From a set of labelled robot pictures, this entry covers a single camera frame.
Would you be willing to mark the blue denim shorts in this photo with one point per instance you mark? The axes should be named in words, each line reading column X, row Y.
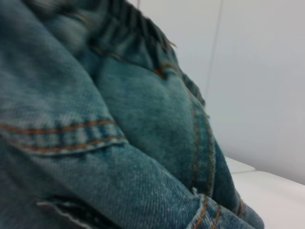
column 107, row 119

